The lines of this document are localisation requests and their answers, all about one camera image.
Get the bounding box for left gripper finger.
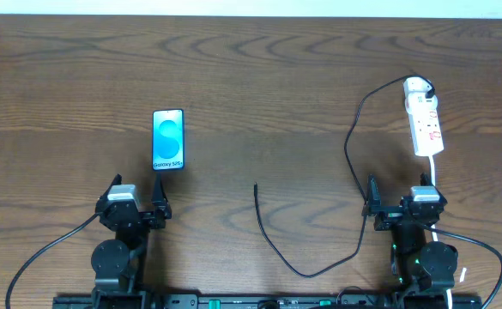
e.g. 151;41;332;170
100;174;122;201
151;173;169;211

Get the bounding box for blue screen Samsung smartphone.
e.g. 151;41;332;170
152;109;185;171

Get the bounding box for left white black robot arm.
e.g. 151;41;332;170
91;174;172;309

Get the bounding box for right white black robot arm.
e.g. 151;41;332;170
363;173;458;308

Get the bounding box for white power strip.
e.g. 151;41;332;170
405;92;444;157

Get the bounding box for white power strip cord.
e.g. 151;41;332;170
427;154;455;309

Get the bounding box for black USB charging cable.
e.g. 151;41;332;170
253;74;437;279

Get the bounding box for white USB wall charger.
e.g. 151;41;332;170
403;76;435;99

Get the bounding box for right black camera cable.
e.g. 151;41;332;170
408;209;502;309

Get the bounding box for black camera cable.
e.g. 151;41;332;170
408;209;502;309
4;212;101;309

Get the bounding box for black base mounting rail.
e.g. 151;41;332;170
51;292;483;309

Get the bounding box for left black camera cable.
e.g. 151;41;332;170
4;212;101;309

